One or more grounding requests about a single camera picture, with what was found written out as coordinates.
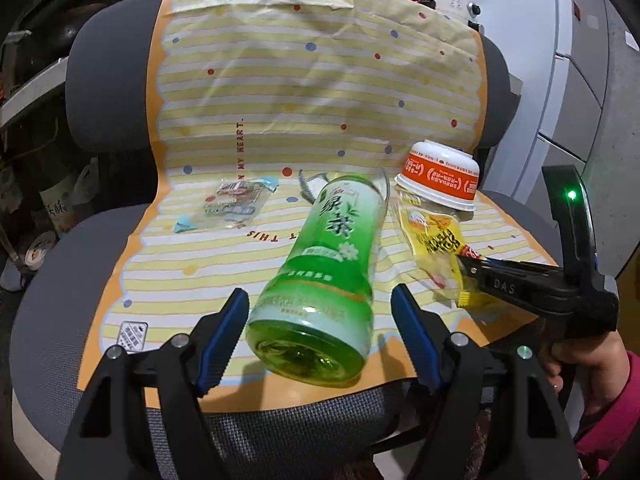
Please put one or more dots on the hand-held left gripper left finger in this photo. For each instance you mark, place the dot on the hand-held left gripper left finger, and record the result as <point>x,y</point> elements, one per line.
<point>220,340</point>

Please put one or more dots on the orange and white paper bowl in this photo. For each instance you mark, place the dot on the orange and white paper bowl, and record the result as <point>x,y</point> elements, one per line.
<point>440,172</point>

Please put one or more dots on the yellow snack wrapper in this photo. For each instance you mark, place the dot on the yellow snack wrapper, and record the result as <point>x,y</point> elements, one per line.
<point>432,240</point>

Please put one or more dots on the person's right hand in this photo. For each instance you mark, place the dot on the person's right hand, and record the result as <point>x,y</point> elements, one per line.
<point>590,355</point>

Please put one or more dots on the grey mesh office chair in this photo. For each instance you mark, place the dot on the grey mesh office chair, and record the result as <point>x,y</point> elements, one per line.
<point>45,285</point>

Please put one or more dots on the person's right forearm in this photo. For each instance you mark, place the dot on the person's right forearm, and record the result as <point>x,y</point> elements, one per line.
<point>615,410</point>

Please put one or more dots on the clear candy wrapper blue ends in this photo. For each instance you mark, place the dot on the clear candy wrapper blue ends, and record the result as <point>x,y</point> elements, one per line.
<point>232,202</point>

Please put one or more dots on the green tea bottle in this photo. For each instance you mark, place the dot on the green tea bottle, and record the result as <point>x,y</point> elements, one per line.
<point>325,270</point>

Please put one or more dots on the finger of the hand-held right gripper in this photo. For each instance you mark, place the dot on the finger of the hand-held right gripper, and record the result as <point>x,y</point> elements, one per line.
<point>530,269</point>
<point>515,290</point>

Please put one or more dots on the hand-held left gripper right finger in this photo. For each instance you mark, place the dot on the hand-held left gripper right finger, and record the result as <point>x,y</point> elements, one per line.
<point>412,335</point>

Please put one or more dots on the white tape roll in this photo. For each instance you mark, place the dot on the white tape roll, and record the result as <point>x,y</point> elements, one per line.
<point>40,256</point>

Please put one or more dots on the yellow striped dotted mat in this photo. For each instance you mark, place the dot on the yellow striped dotted mat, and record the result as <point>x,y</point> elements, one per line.
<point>300,100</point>

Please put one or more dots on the white printed bag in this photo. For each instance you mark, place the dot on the white printed bag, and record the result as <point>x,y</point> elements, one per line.
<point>59,205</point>

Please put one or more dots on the white cabinet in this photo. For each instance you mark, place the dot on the white cabinet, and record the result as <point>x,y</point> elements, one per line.
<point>575,60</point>

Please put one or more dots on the small silver wrapper scrap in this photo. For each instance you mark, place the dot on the small silver wrapper scrap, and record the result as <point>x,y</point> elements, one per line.
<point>310,185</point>

